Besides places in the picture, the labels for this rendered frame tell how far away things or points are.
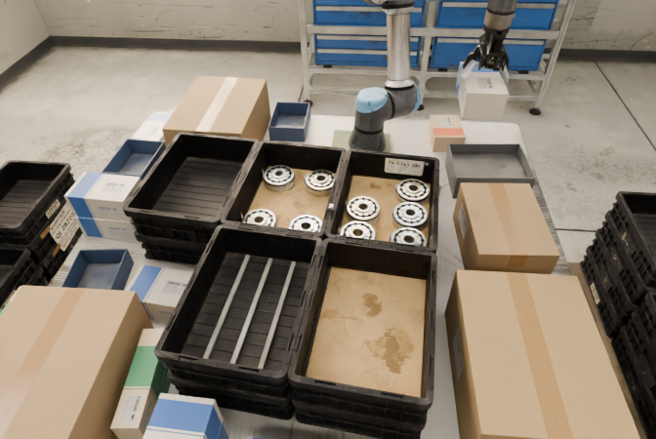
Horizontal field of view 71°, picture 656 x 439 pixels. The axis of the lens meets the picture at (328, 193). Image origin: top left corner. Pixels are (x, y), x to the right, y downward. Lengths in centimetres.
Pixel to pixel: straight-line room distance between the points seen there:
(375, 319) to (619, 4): 370
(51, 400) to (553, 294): 115
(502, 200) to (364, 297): 55
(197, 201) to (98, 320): 50
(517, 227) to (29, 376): 128
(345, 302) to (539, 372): 47
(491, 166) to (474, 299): 74
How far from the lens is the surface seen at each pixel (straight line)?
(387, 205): 148
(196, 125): 178
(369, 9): 318
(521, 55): 344
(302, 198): 150
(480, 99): 149
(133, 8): 464
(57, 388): 120
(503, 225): 144
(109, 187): 163
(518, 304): 122
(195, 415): 109
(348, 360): 115
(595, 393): 117
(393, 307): 123
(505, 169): 182
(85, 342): 124
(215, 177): 163
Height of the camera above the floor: 185
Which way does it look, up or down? 43 degrees down
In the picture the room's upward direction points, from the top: 2 degrees counter-clockwise
